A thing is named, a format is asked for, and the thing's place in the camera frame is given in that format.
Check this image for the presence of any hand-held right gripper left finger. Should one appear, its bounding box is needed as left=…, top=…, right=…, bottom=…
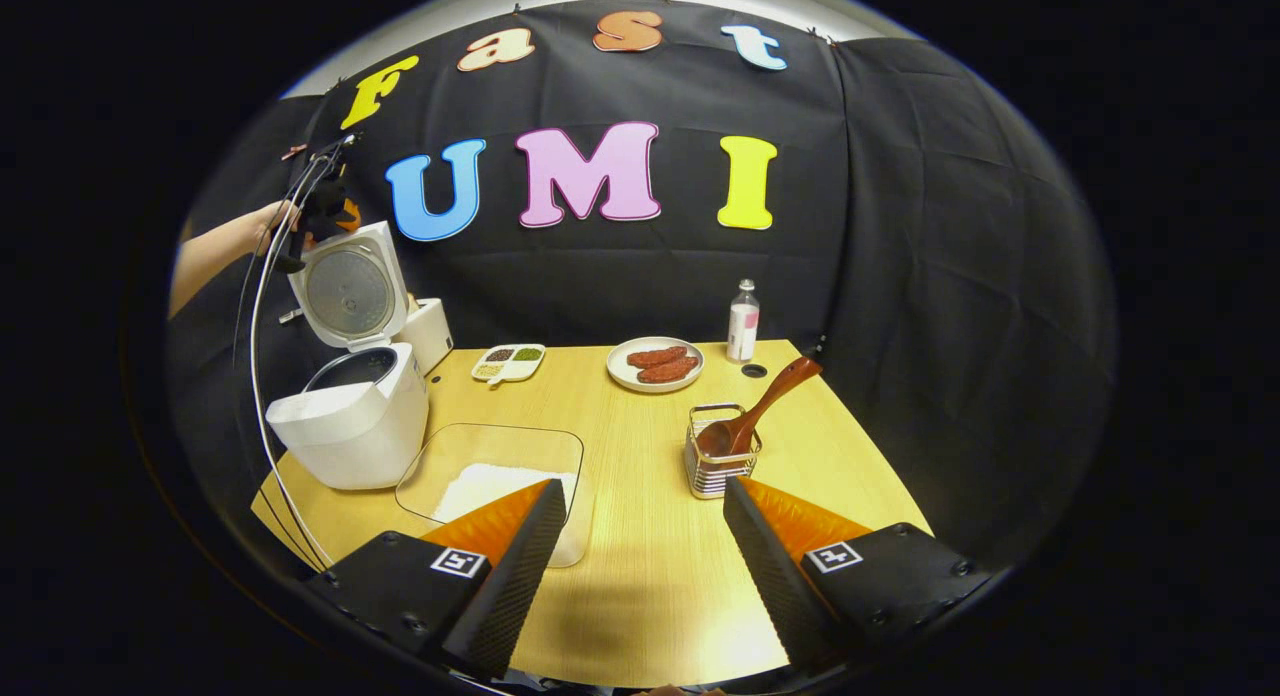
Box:
left=305, top=478, right=568, bottom=680

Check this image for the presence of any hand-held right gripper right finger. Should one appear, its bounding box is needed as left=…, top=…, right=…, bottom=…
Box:
left=722, top=476, right=993, bottom=672

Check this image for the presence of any white rice heap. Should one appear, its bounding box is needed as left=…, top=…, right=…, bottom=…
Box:
left=432, top=463, right=579, bottom=567

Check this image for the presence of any metal wire chopstick holder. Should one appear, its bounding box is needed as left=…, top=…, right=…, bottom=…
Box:
left=685, top=404, right=763, bottom=500

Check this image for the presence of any brown wooden spoon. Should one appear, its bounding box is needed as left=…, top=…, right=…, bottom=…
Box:
left=697, top=356, right=824, bottom=459

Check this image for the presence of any white rice cooker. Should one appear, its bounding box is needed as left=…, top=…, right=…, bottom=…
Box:
left=265, top=221, right=431, bottom=492

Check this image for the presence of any clear glass dish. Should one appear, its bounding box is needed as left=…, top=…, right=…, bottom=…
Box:
left=395, top=422, right=597, bottom=569

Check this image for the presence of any white toaster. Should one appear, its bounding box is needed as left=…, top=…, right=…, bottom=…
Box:
left=400, top=297, right=455, bottom=377

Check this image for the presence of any white divided dish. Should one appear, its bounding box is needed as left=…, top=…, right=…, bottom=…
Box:
left=471, top=343, right=548, bottom=387

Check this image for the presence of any white round plate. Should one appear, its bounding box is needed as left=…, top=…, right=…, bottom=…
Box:
left=607, top=336, right=706, bottom=394

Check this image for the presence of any small pink-label bottle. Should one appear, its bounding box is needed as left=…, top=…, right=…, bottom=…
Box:
left=727, top=279, right=761, bottom=364

